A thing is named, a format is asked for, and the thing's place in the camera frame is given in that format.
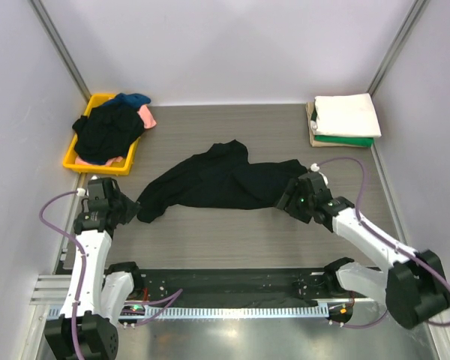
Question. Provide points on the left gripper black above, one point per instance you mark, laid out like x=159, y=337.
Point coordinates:
x=132, y=208

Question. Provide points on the blue shirt in bin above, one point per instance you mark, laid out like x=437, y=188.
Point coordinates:
x=134, y=101

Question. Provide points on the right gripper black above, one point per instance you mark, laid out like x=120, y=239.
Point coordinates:
x=293, y=188

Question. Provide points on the black t shirt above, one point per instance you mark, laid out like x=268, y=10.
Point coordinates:
x=220, y=178

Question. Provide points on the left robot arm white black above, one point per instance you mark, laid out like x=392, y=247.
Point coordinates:
x=87, y=325

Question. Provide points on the slotted cable duct strip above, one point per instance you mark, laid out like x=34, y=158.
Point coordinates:
x=181, y=313

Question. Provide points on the left aluminium frame post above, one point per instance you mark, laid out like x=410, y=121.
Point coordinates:
x=60, y=47

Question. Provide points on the pink shirt in bin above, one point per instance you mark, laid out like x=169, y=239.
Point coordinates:
x=148, y=118

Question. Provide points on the yellow plastic bin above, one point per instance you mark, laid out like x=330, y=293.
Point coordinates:
x=121, y=168

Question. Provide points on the right aluminium frame post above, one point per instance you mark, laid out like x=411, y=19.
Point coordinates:
x=410, y=21

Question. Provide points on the folded white t shirt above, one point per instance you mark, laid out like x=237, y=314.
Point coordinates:
x=346, y=116

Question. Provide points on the aluminium frame post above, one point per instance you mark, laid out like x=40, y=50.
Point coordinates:
x=410, y=21
x=60, y=47

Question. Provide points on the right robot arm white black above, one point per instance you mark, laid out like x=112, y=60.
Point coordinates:
x=410, y=284

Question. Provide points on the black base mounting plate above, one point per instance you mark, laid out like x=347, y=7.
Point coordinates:
x=249, y=288

